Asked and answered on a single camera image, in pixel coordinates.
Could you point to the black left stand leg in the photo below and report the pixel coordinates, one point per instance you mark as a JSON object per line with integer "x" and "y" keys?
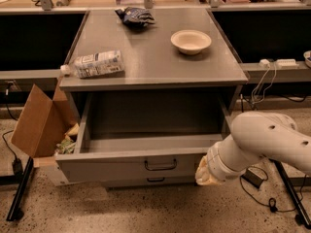
{"x": 15, "y": 213}

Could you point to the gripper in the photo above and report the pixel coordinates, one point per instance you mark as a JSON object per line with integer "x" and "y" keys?
{"x": 214, "y": 160}

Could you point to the white bowl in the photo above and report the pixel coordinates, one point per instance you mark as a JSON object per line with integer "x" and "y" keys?
{"x": 190, "y": 42}

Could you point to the black power adapter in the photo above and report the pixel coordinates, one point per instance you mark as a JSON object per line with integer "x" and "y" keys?
{"x": 17, "y": 167}
{"x": 252, "y": 178}

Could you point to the brown cardboard box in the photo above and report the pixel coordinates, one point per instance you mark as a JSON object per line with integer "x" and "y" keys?
{"x": 42, "y": 125}

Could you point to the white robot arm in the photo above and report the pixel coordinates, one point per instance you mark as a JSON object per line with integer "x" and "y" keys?
{"x": 253, "y": 137}

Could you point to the grey drawer cabinet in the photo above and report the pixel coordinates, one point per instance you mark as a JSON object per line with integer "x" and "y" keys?
{"x": 150, "y": 60}

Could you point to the grey top drawer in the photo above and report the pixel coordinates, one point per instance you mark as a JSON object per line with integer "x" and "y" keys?
{"x": 128, "y": 135}

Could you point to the white power strip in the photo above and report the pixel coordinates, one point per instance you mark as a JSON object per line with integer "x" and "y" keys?
{"x": 280, "y": 63}

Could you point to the black right stand leg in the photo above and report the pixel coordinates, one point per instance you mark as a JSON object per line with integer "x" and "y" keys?
{"x": 302, "y": 216}

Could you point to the black power adapter left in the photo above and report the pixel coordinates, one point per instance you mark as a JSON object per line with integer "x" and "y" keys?
{"x": 17, "y": 167}

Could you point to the black power adapter right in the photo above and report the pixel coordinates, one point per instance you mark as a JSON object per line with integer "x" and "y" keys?
{"x": 252, "y": 178}

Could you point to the white milk carton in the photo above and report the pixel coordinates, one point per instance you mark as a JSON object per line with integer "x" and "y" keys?
{"x": 94, "y": 65}

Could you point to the green snack packet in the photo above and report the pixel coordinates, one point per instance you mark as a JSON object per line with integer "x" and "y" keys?
{"x": 66, "y": 146}

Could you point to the blue chip bag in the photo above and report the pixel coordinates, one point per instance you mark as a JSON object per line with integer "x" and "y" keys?
{"x": 135, "y": 17}

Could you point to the black stand leg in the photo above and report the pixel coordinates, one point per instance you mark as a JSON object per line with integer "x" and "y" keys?
{"x": 15, "y": 213}
{"x": 302, "y": 216}

